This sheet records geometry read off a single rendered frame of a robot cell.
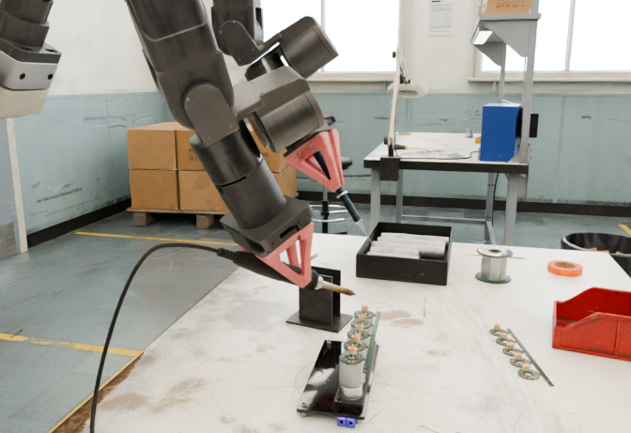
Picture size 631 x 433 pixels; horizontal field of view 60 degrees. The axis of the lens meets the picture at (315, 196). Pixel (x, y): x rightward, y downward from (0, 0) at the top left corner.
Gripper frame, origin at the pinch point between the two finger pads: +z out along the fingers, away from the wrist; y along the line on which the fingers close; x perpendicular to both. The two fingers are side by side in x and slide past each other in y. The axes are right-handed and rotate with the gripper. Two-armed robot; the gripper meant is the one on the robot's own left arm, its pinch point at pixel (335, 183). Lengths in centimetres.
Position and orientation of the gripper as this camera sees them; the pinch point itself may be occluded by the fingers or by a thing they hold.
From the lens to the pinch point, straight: 75.7
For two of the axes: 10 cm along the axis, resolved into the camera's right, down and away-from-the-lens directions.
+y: 4.3, -1.9, 8.8
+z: 5.3, 8.5, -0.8
